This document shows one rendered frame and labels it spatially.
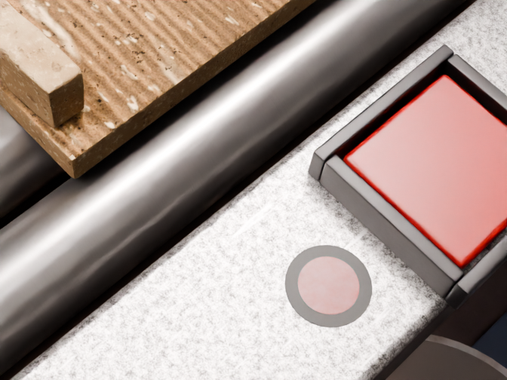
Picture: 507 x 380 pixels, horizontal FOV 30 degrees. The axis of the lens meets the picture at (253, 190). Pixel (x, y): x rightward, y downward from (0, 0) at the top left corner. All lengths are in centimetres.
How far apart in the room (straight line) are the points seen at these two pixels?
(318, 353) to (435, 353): 64
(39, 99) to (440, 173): 15
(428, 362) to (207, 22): 67
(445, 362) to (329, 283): 64
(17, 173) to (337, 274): 13
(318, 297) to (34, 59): 13
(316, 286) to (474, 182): 7
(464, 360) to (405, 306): 62
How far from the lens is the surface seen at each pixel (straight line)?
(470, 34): 42
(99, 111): 35
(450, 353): 96
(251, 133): 37
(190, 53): 36
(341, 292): 34
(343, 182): 35
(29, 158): 37
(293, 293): 34
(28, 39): 33
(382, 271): 35
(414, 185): 35
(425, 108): 37
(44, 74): 33
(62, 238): 34
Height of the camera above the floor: 123
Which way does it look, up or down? 62 degrees down
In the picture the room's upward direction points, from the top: 11 degrees clockwise
